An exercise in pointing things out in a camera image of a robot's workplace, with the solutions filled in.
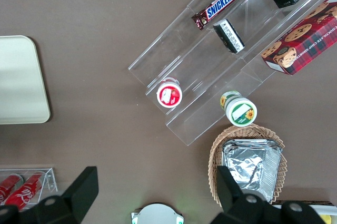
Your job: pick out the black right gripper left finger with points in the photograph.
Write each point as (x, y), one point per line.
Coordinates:
(76, 195)

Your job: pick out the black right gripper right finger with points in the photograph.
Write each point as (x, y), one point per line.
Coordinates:
(231, 200)

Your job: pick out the foil wrapped sandwich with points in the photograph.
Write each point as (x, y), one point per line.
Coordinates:
(247, 166)

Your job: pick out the woven wicker basket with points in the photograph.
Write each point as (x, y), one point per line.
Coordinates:
(218, 145)

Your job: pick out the cream plastic tray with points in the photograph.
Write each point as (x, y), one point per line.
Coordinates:
(18, 81)

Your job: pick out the clear acrylic can holder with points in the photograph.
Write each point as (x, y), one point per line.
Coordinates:
(48, 179)

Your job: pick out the red cola can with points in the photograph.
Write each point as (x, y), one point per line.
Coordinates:
(25, 189)
(8, 184)

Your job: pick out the white round device green lights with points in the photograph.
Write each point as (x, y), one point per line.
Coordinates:
(156, 214)

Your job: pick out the green sunflower lid cup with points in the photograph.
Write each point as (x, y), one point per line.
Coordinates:
(241, 112)

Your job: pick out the red lid yogurt cup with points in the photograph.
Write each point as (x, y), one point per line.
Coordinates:
(169, 94)

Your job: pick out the clear acrylic stepped shelf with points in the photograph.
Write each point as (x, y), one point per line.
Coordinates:
(210, 76)

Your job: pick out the black box with white label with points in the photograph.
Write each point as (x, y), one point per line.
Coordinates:
(229, 37)

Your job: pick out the red tartan cookie box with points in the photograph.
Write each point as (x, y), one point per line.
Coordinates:
(302, 39)

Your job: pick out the Snickers chocolate bar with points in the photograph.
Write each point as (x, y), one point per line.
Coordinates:
(219, 4)

